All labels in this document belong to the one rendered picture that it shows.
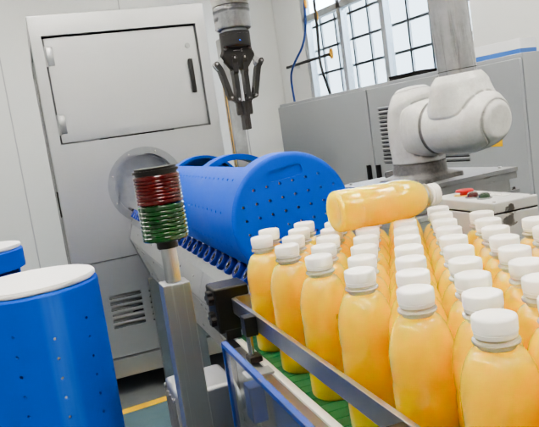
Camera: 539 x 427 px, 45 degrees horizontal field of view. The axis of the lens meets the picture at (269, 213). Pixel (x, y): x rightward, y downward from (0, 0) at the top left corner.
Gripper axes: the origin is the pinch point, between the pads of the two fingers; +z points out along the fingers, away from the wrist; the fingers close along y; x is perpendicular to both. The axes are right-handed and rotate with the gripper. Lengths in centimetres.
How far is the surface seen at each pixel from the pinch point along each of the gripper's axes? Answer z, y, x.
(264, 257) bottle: 27, 15, 48
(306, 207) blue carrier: 22.8, -4.8, 20.2
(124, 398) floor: 130, 28, -189
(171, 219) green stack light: 16, 34, 69
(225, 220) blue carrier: 23.4, 12.6, 14.3
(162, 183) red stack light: 11, 34, 69
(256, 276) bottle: 30, 17, 47
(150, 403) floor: 130, 17, -172
